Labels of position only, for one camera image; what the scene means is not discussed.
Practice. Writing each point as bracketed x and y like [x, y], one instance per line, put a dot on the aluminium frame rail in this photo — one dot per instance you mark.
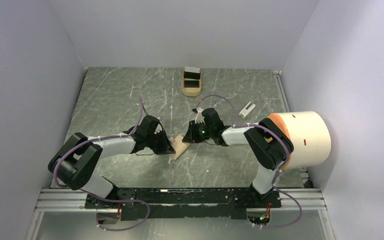
[64, 200]

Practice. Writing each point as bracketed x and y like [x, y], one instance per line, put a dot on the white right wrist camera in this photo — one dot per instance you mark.
[199, 119]

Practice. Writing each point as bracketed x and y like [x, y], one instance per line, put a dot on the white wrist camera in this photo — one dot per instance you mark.
[159, 128]
[199, 119]

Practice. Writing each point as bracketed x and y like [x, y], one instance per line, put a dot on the beige oval plastic tray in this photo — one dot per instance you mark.
[191, 92]

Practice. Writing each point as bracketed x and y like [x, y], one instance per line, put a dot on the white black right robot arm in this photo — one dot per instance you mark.
[271, 147]

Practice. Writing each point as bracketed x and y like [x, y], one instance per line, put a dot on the black card lying in tray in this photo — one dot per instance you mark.
[192, 84]

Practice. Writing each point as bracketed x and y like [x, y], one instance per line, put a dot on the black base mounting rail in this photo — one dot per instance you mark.
[171, 203]

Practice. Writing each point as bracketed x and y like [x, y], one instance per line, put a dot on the stack of cards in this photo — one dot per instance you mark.
[192, 73]

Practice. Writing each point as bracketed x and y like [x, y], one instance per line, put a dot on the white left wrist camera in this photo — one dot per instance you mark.
[159, 128]

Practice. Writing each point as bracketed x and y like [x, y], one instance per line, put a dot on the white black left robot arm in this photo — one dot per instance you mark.
[73, 166]

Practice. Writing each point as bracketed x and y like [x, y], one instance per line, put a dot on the white plastic clip device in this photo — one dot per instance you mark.
[244, 112]

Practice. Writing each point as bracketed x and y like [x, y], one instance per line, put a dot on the cream cylinder with orange face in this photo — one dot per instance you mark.
[309, 135]

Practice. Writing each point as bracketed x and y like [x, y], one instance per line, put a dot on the beige leather card holder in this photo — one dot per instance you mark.
[179, 146]

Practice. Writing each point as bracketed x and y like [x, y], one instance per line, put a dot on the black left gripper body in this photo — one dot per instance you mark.
[154, 141]

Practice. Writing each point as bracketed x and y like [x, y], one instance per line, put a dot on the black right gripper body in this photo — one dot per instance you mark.
[203, 132]

